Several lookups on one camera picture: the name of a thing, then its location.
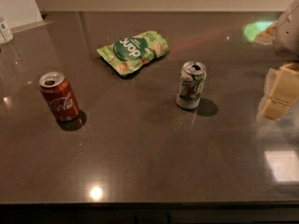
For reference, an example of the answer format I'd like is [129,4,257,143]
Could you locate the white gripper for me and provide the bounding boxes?
[261,0,299,120]

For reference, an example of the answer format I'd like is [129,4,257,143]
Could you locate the white green 7up can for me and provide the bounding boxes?
[176,61,206,109]

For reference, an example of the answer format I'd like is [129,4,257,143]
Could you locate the red coke can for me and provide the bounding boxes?
[39,72,79,122]

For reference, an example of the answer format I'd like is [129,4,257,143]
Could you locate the green chip bag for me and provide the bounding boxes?
[97,31,168,77]

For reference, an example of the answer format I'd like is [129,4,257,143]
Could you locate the white bottle at left edge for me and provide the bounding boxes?
[0,17,14,45]

